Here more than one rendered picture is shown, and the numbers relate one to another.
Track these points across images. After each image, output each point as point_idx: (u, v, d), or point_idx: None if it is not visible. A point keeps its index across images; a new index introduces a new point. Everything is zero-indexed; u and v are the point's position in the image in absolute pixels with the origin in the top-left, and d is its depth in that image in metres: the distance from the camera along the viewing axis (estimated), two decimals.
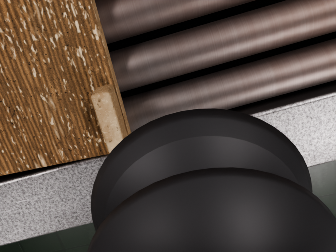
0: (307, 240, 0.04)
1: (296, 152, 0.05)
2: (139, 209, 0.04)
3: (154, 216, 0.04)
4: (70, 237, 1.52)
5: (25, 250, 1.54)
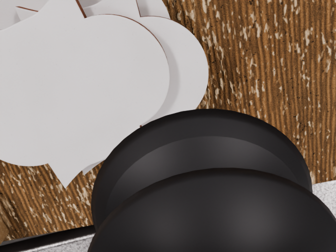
0: (307, 240, 0.04)
1: (296, 152, 0.05)
2: (139, 209, 0.04)
3: (154, 216, 0.04)
4: None
5: None
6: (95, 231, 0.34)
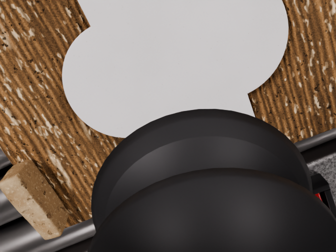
0: (307, 240, 0.04)
1: (296, 152, 0.05)
2: (139, 209, 0.04)
3: (154, 216, 0.04)
4: None
5: None
6: None
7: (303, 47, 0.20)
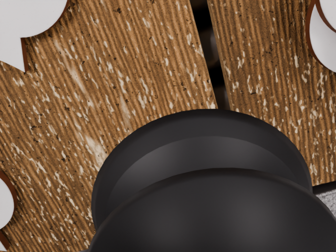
0: (307, 240, 0.04)
1: (296, 152, 0.05)
2: (139, 209, 0.04)
3: (154, 216, 0.04)
4: None
5: None
6: (335, 187, 0.31)
7: (34, 204, 0.28)
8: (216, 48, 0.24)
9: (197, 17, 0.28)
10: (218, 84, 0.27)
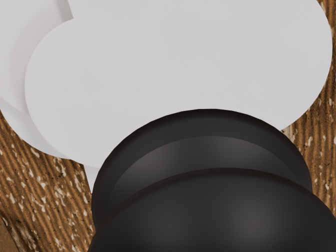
0: (307, 240, 0.04)
1: (296, 152, 0.05)
2: (139, 209, 0.04)
3: (154, 216, 0.04)
4: None
5: None
6: None
7: None
8: None
9: None
10: None
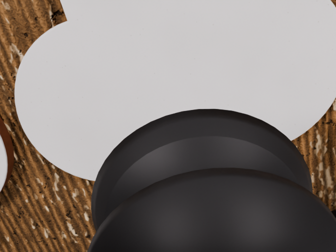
0: (307, 240, 0.04)
1: (296, 152, 0.05)
2: (139, 209, 0.04)
3: (154, 216, 0.04)
4: None
5: None
6: None
7: (43, 169, 0.16)
8: None
9: None
10: None
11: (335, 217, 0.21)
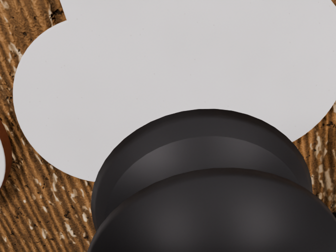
0: (307, 240, 0.04)
1: (296, 152, 0.05)
2: (139, 209, 0.04)
3: (154, 216, 0.04)
4: None
5: None
6: None
7: (41, 170, 0.16)
8: None
9: None
10: None
11: None
